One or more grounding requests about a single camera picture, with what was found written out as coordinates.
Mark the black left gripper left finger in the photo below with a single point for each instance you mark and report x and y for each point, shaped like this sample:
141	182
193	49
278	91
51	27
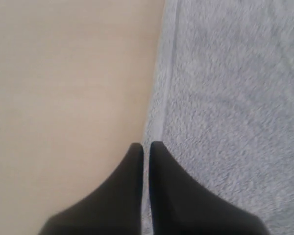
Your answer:
114	208

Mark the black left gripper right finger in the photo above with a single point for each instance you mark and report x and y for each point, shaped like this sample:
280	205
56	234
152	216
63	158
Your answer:
181	206

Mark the light blue fleece towel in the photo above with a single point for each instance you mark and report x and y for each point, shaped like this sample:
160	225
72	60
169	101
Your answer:
223	101

